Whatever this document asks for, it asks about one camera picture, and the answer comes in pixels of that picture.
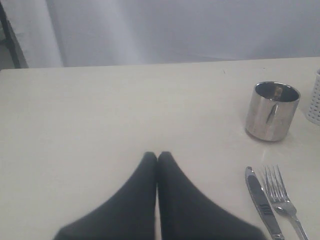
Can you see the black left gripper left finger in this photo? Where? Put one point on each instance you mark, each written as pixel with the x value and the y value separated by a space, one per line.
pixel 128 215

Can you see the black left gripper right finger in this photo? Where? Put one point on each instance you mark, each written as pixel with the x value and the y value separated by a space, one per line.
pixel 187 214

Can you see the stainless steel table knife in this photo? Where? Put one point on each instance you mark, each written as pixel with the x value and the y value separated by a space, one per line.
pixel 262 204

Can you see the stainless steel fork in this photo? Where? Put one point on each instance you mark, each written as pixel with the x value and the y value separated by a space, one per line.
pixel 279 199

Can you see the stainless steel cup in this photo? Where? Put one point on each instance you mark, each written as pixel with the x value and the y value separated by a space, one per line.
pixel 271 110

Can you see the white perforated plastic basket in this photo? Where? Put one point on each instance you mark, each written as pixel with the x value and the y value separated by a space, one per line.
pixel 313 113

